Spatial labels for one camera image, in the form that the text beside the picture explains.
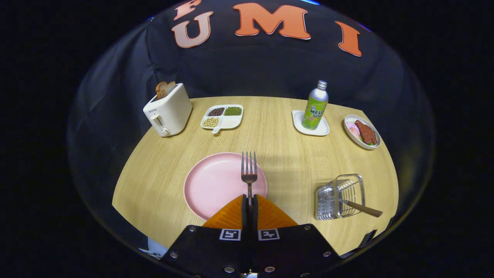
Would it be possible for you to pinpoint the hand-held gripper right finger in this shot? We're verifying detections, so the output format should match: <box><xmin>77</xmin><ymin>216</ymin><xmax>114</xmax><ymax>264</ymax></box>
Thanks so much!
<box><xmin>253</xmin><ymin>194</ymin><xmax>342</xmax><ymax>278</ymax></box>

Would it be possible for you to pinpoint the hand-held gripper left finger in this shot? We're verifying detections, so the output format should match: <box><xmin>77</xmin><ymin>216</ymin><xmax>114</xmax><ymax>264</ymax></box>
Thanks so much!
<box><xmin>161</xmin><ymin>194</ymin><xmax>249</xmax><ymax>278</ymax></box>

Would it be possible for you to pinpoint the metal spoon wooden handle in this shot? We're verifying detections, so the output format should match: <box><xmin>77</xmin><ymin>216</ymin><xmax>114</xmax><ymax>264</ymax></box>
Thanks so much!
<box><xmin>340</xmin><ymin>199</ymin><xmax>383</xmax><ymax>218</ymax></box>

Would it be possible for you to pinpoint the metal fork wooden handle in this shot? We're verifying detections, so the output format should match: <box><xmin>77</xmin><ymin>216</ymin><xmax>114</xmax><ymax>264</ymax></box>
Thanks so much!
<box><xmin>241</xmin><ymin>151</ymin><xmax>258</xmax><ymax>206</ymax></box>

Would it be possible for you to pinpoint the pink round plate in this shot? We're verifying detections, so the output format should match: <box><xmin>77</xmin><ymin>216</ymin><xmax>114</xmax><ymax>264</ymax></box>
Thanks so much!
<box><xmin>184</xmin><ymin>152</ymin><xmax>268</xmax><ymax>221</ymax></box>

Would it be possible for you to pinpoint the white round food plate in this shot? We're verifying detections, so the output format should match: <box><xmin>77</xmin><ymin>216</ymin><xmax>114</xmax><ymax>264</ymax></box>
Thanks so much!
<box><xmin>343</xmin><ymin>115</ymin><xmax>381</xmax><ymax>150</ymax></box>

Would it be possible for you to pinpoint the white square coaster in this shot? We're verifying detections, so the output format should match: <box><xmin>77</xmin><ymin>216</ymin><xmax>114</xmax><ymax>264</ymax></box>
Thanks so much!
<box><xmin>292</xmin><ymin>110</ymin><xmax>330</xmax><ymax>136</ymax></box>

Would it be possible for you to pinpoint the white divided dish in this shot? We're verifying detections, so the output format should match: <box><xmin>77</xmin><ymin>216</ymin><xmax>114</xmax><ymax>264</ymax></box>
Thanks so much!
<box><xmin>200</xmin><ymin>105</ymin><xmax>244</xmax><ymax>134</ymax></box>

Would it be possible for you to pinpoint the red-brown meat piece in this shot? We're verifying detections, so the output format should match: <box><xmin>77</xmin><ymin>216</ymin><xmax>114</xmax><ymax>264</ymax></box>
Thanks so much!
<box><xmin>355</xmin><ymin>120</ymin><xmax>378</xmax><ymax>145</ymax></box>

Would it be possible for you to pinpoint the cream toaster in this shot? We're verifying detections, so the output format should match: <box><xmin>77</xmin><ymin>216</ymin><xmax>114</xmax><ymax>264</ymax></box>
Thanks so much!
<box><xmin>143</xmin><ymin>83</ymin><xmax>193</xmax><ymax>137</ymax></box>

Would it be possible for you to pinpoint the green label soda bottle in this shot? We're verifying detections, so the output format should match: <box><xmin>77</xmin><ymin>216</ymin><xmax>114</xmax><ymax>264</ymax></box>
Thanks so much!
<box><xmin>302</xmin><ymin>80</ymin><xmax>329</xmax><ymax>130</ymax></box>

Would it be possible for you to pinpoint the metal wire basket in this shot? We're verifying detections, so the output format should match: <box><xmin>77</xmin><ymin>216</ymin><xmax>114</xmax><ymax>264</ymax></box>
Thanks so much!
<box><xmin>314</xmin><ymin>174</ymin><xmax>365</xmax><ymax>220</ymax></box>

